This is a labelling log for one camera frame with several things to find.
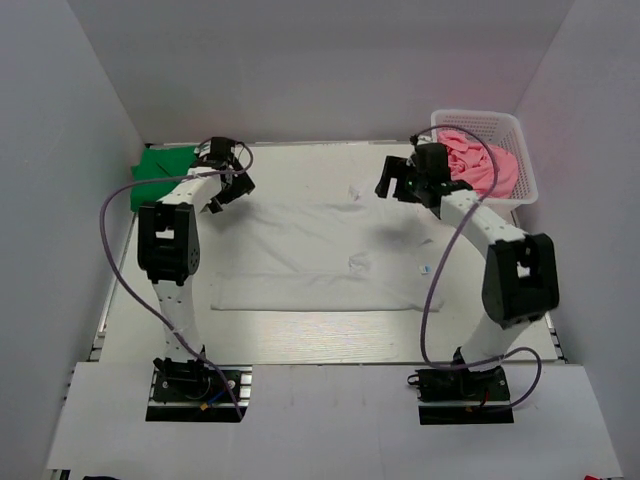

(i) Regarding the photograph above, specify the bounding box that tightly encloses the pink t shirt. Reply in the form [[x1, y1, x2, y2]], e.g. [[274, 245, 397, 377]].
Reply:
[[437, 130, 519, 199]]

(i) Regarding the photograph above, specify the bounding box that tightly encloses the white t shirt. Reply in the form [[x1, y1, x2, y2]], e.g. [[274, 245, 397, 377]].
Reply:
[[208, 190, 440, 312]]

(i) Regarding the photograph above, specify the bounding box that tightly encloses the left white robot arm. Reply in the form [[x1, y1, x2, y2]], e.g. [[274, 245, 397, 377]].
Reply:
[[137, 137, 255, 362]]

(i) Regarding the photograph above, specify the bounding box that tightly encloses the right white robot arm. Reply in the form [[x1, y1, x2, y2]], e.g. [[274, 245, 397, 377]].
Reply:
[[375, 143, 560, 372]]

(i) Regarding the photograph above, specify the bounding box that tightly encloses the green folded t shirt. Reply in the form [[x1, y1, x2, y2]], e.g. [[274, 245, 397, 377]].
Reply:
[[130, 146, 195, 213]]

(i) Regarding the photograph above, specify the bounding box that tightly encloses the white plastic basket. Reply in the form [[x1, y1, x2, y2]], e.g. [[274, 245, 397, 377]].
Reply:
[[431, 109, 538, 216]]

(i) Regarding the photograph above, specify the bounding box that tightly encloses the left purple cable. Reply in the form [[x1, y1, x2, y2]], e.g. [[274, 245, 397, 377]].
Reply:
[[99, 138, 255, 422]]

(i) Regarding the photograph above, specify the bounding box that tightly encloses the purple cable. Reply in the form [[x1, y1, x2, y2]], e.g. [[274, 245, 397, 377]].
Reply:
[[409, 125, 544, 409], [99, 138, 255, 422]]

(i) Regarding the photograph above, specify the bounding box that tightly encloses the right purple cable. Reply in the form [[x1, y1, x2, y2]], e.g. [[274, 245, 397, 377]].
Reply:
[[409, 125, 544, 409]]

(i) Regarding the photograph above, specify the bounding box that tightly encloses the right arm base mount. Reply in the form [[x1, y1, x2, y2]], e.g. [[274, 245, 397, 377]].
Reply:
[[407, 367, 514, 426]]

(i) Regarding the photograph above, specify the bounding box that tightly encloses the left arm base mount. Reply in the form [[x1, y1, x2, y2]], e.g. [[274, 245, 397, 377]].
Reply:
[[145, 358, 253, 423]]

